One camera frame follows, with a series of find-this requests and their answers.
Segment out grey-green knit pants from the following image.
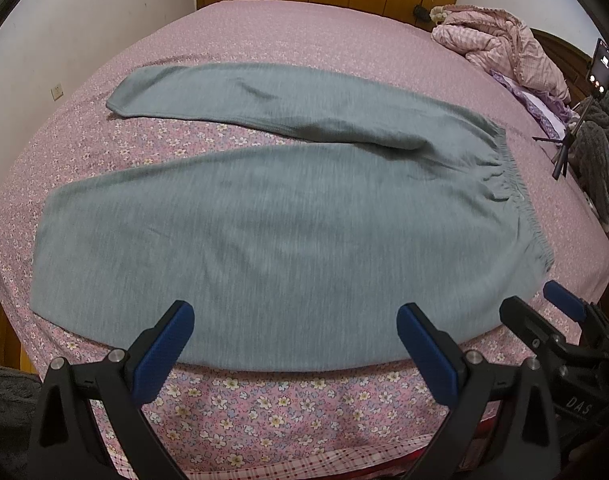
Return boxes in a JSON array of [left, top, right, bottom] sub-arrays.
[[30, 64, 554, 372]]

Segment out black phone tripod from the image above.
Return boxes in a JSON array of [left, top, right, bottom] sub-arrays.
[[533, 96, 597, 180]]

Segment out grey fuzzy blanket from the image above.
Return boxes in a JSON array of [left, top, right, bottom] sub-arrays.
[[570, 89, 609, 239]]

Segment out purple pillow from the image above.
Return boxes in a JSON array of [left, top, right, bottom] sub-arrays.
[[490, 70, 579, 140]]

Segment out dark wooden headboard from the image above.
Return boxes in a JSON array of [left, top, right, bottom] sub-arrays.
[[531, 28, 599, 106]]

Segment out smartphone on tripod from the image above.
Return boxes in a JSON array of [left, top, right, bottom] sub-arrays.
[[587, 38, 609, 99]]

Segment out pink quilted jacket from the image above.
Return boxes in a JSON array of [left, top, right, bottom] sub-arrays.
[[429, 4, 570, 103]]

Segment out wooden bed frame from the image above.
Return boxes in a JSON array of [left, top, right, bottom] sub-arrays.
[[0, 305, 38, 375]]

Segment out white wall socket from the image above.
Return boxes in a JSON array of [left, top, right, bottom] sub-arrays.
[[50, 84, 64, 102]]

